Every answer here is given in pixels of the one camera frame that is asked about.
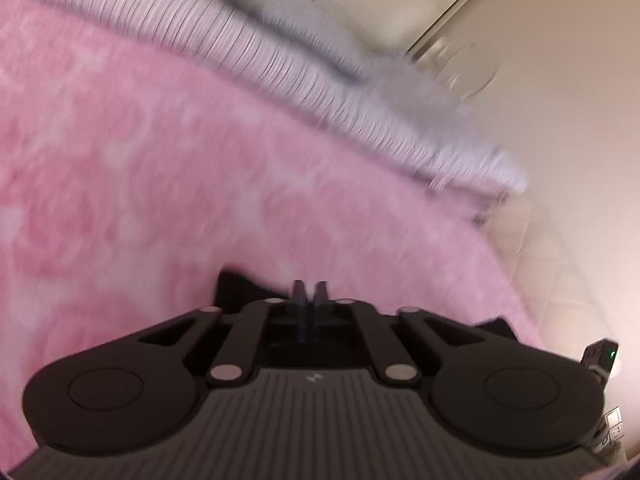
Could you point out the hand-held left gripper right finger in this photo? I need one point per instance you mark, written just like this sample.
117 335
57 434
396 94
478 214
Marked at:
320 296

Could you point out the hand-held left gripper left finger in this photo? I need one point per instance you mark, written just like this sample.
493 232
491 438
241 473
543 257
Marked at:
299 296

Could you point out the black garment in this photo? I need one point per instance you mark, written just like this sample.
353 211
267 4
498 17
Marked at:
235 287

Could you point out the pink floral fleece blanket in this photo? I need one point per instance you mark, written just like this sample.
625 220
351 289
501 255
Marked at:
150 185

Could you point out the grey patterned quilt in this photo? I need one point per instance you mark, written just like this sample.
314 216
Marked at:
425 95

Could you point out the striped pale duvet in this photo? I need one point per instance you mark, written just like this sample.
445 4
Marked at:
280 60

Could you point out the grey checked pillow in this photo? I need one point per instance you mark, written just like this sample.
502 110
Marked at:
290 20

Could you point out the silver-framed wall switch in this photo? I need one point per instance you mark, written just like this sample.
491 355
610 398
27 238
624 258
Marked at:
613 415

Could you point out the silver-framed wall socket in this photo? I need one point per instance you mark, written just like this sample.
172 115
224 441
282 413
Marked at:
616 432

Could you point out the round wall mirror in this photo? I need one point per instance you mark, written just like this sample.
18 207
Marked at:
470 75

